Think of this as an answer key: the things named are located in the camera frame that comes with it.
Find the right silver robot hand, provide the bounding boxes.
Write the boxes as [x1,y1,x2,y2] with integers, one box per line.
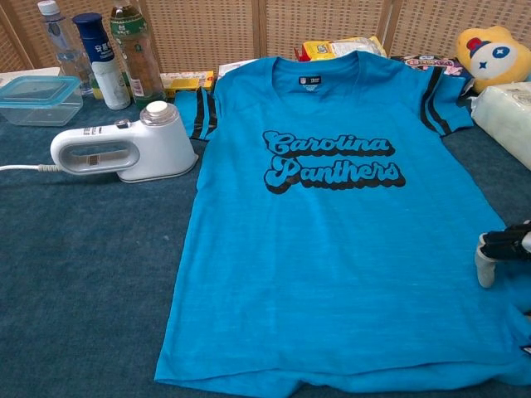
[475,219,531,289]

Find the blue Carolina Panthers t-shirt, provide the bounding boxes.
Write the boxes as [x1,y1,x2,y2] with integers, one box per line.
[153,51,531,393]

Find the white handheld garment steamer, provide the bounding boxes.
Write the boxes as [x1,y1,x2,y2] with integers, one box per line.
[49,100,200,183]

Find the long white cotton pad pack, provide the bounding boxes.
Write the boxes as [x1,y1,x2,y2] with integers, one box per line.
[470,81,531,171]

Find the yellow plush toy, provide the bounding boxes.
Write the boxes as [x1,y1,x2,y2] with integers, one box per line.
[455,25,531,95]

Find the black pink pad pack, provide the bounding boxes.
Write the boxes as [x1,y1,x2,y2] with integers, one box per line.
[392,55,474,82]

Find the yellow snack bag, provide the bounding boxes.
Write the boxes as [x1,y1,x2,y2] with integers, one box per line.
[300,36,387,63]

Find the pink white tissue pack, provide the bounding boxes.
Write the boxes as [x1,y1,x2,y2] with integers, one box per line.
[217,60,258,80]

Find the yellow snack box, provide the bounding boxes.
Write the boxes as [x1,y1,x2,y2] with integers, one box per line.
[159,70,217,93]

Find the bamboo folding screen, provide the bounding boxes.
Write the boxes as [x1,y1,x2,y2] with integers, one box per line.
[0,0,531,76]

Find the green label tea bottle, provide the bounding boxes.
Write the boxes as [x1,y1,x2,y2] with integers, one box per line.
[110,0,167,109]

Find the dark teal table mat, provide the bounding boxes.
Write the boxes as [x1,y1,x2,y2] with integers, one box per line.
[0,78,531,398]

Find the white bottle blue cap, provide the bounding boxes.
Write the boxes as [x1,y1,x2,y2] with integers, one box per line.
[72,12,132,111]

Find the clear water bottle white cap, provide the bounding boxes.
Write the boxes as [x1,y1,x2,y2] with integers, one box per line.
[37,0,95,96]

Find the clear container blue lid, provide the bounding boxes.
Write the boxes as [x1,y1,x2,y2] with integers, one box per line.
[0,75,84,128]

